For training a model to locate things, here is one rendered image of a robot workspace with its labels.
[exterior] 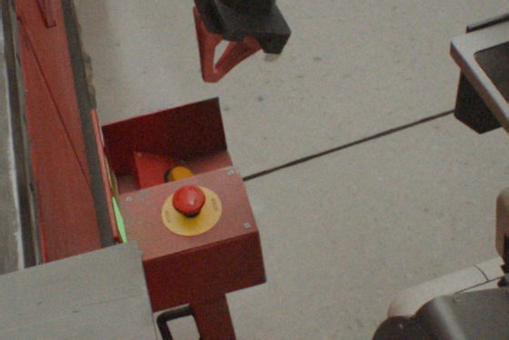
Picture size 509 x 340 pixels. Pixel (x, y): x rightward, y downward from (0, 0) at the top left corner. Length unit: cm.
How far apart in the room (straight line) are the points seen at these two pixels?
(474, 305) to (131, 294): 34
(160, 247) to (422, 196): 108
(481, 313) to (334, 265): 145
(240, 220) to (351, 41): 138
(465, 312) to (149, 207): 65
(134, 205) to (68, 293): 33
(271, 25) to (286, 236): 118
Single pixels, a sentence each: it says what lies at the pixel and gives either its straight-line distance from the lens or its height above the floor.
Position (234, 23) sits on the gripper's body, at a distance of 72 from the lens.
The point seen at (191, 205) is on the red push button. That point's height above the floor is 81.
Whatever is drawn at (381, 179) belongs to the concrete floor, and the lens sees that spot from 198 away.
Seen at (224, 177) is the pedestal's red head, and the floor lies 78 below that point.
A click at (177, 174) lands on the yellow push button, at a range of 108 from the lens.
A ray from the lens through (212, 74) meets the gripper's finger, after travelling 80.
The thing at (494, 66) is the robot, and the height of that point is 104.
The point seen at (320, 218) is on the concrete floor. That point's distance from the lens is 191.
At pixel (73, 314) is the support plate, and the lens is 67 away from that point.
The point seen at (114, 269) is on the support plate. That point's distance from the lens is 69.
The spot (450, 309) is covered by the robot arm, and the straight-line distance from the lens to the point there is 39.
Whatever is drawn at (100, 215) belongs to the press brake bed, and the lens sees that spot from 194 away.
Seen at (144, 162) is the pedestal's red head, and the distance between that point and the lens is 109.
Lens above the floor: 156
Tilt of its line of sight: 52 degrees down
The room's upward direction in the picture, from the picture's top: 12 degrees counter-clockwise
